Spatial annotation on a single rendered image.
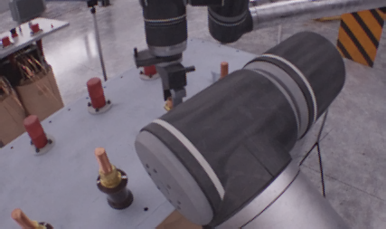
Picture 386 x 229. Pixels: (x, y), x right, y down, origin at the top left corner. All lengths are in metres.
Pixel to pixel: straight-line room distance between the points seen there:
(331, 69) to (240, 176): 0.25
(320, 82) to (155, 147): 0.26
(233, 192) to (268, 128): 0.09
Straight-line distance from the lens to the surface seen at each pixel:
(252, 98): 0.31
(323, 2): 0.85
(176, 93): 0.66
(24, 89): 2.32
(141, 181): 0.82
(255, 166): 0.28
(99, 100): 1.14
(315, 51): 0.44
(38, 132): 1.04
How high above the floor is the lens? 1.99
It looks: 36 degrees down
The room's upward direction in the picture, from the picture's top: 3 degrees counter-clockwise
